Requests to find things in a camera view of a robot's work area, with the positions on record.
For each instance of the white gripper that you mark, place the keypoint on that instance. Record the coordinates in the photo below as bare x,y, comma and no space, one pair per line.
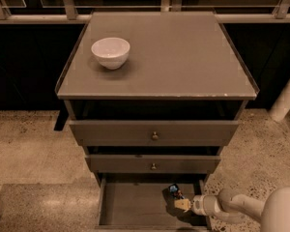
197,205

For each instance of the blue redbull can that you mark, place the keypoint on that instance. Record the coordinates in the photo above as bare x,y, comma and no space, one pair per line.
175,192

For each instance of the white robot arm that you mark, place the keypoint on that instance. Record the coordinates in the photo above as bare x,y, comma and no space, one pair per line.
230,206

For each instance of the grey bottom drawer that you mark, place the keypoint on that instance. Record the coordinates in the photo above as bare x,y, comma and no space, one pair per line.
145,204

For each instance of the grey drawer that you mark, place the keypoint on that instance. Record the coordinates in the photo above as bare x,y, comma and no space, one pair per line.
145,204
174,164
139,133

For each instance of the brass top drawer knob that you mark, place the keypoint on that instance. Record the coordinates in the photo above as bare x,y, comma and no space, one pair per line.
155,136

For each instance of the grey middle drawer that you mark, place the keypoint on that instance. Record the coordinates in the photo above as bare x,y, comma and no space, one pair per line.
174,164

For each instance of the grey drawer cabinet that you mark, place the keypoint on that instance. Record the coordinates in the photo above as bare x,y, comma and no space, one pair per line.
181,67

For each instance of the grey top drawer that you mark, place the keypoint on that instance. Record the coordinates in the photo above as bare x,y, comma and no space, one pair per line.
139,133

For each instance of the white pole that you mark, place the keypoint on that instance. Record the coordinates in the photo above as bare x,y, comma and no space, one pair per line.
282,104

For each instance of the white ceramic bowl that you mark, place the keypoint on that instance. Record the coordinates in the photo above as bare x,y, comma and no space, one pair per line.
111,53

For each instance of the metal railing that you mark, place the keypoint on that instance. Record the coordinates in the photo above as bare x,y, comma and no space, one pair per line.
38,13

